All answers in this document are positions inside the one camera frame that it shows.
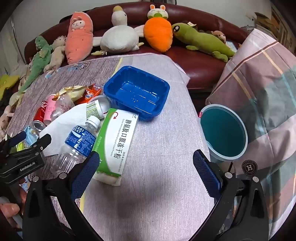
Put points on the green carton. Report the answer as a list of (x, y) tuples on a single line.
[(20, 146)]

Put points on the metal pole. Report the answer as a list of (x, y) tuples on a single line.
[(17, 37)]

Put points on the yellow and white snack packet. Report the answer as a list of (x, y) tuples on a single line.
[(69, 92)]

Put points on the olive green crocodile plush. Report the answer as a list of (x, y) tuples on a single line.
[(203, 39)]

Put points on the pink drink can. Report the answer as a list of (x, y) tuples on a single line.
[(50, 109)]

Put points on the teal bin with clear liner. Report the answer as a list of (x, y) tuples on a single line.
[(222, 134)]

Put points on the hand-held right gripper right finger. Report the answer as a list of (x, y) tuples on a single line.
[(206, 174)]

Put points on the cardboard boxes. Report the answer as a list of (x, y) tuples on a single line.
[(268, 18)]

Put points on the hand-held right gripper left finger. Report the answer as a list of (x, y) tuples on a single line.
[(86, 175)]

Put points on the round black badge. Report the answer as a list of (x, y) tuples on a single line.
[(249, 166)]

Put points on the green and white medicine box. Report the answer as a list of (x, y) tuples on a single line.
[(115, 148)]

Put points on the grey printed tablecloth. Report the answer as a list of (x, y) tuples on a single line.
[(157, 162)]

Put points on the white paper napkin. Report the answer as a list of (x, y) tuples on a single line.
[(67, 120)]

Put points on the beige fluffy plush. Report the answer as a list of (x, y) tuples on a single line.
[(56, 55)]

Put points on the clear bottle with blue label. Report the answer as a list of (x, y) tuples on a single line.
[(78, 141)]

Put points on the plaid blanket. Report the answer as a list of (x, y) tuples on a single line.
[(261, 81)]

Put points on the small white green-label bottle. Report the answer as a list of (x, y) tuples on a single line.
[(97, 107)]

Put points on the orange carrot rabbit plush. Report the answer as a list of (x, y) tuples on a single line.
[(158, 32)]

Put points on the yellow plush toy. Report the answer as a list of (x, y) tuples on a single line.
[(5, 84)]

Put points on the small brown lion plush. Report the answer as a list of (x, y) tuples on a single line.
[(220, 36)]

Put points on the dark red leather sofa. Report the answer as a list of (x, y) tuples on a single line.
[(198, 67)]

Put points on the cream plush toy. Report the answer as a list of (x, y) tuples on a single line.
[(5, 118)]

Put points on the person's left hand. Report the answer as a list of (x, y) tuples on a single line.
[(9, 209)]

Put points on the clear plastic bag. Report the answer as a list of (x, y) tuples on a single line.
[(61, 106)]

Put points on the pink carrot rabbit plush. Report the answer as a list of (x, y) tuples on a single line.
[(78, 39)]

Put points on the orange snack wrapper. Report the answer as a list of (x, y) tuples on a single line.
[(90, 92)]

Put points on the white goose plush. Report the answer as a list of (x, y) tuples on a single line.
[(119, 37)]

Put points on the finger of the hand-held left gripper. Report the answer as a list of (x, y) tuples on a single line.
[(17, 138), (41, 141)]

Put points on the red drink can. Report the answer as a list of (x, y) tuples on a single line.
[(40, 113)]

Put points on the green dinosaur plush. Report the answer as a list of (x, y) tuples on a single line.
[(38, 62)]

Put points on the light blue carton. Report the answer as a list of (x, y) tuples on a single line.
[(30, 136)]

